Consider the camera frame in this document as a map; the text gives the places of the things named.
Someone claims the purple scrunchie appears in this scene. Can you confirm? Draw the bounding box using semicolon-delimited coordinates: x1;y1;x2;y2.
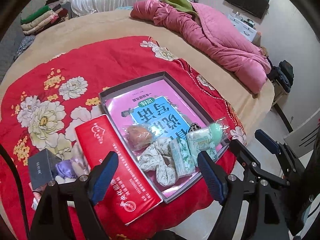
55;160;77;179

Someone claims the dark blue box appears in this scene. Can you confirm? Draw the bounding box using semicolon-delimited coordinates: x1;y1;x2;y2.
28;148;62;190

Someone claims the pink quilt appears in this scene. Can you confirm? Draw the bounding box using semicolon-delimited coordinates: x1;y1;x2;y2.
131;0;271;94

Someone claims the pink book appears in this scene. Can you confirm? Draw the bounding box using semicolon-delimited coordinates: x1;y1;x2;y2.
105;79;208;199

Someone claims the bagged brown sponge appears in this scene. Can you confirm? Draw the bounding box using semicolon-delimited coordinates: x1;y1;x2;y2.
124;124;155;151

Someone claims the beige bed sheet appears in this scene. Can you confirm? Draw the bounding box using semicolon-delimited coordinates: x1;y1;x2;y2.
1;10;274;138

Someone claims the bagged green egg sponge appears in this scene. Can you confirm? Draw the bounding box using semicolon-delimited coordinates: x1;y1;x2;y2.
208;118;230;146

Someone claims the leopard print scrunchie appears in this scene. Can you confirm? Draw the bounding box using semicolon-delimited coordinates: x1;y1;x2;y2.
188;122;202;133

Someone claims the green cloth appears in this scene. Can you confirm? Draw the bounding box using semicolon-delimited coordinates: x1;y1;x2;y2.
161;0;197;16

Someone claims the white floral scrunchie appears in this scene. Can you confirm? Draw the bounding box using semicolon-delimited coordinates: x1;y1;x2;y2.
138;138;177;187

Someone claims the grey shallow box tray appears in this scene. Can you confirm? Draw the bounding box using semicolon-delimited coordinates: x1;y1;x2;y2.
99;71;231;204

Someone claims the green floral tissue pack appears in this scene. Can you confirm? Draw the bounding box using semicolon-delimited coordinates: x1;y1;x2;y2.
169;138;195;178

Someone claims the stack of folded clothes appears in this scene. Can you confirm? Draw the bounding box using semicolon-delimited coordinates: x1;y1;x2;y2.
21;0;70;36

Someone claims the dark clothes pile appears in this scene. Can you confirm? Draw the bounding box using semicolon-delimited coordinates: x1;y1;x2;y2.
267;60;294;93

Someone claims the red floral blanket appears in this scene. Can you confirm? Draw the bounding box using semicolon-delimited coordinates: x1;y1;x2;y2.
1;36;244;239

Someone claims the black cable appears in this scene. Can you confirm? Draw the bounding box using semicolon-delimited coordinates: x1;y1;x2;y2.
0;143;30;240

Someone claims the white cabinet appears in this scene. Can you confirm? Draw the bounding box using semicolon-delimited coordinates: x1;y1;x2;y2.
227;15;260;44

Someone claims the red white box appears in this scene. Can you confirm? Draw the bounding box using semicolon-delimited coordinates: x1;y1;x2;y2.
75;114;163;225

